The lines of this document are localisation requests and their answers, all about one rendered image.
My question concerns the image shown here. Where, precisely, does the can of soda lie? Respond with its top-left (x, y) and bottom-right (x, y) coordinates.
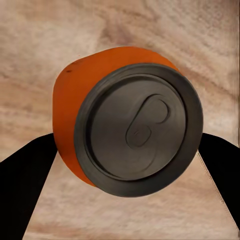
top-left (52, 46), bottom-right (204, 198)

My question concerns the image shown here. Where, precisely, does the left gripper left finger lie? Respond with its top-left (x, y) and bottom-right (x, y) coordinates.
top-left (0, 133), bottom-right (58, 240)

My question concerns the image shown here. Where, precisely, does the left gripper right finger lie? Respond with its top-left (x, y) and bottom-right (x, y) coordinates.
top-left (198, 133), bottom-right (240, 230)

